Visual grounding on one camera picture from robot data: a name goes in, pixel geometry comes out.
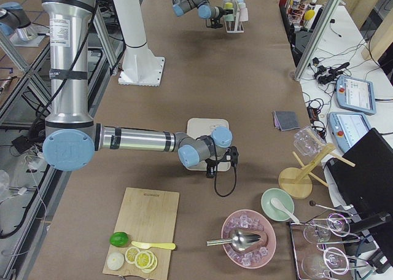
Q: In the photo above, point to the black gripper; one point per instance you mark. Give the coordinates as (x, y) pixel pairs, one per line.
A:
(220, 11)
(211, 164)

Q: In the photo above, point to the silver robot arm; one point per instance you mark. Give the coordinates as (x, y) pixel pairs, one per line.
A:
(71, 135)
(205, 11)

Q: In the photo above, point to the yellow plastic cup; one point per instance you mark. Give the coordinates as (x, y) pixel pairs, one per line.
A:
(228, 9)

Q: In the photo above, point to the pink plastic cup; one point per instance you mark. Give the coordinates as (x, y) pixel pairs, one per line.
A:
(243, 14)

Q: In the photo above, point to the cream rabbit tray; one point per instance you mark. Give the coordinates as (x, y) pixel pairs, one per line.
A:
(197, 127)

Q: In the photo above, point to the grey folded cloth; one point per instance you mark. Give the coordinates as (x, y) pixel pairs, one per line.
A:
(285, 120)

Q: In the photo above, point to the white ceramic spoon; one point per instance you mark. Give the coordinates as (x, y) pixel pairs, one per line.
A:
(278, 205)

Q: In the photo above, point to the wooden mug tree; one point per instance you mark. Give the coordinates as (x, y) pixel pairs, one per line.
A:
(297, 181)

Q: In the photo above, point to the clear glass mug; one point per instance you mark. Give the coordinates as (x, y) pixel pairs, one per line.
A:
(308, 142)

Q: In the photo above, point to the metal ice scoop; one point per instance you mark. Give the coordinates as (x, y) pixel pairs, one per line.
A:
(241, 239)

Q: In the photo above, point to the pink bowl with ice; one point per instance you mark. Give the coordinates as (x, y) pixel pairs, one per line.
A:
(260, 254)

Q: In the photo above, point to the wooden cutting board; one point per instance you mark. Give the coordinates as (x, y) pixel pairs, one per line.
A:
(147, 216)

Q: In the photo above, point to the left wine glass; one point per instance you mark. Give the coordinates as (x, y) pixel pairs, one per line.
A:
(315, 233)

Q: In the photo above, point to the lower teach pendant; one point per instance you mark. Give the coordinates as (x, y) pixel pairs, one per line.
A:
(348, 128)

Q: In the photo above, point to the teach pendant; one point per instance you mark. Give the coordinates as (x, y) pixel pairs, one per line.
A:
(348, 128)
(355, 94)

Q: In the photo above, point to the yellow plastic knife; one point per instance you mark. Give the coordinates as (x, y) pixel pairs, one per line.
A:
(142, 245)

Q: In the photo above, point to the black wine glass rack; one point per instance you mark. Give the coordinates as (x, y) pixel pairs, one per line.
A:
(337, 262)

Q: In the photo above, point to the lemon slices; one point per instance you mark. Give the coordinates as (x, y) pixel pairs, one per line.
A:
(146, 261)

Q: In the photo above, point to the upper teach pendant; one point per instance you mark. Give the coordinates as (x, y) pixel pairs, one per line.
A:
(355, 94)

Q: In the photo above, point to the right wine glass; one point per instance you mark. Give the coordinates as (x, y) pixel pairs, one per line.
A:
(314, 267)

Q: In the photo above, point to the black monitor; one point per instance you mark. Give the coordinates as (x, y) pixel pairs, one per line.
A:
(368, 185)

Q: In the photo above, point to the whole green lime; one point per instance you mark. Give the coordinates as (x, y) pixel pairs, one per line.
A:
(119, 239)

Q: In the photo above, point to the white onion half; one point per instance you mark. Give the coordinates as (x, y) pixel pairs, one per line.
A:
(115, 261)

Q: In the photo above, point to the white wire cup rack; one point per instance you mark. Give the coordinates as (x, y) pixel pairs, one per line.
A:
(235, 26)

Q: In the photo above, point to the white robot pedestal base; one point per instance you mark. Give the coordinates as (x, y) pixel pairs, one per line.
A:
(139, 66)

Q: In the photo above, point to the aluminium frame post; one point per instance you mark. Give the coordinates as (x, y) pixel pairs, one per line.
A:
(316, 36)

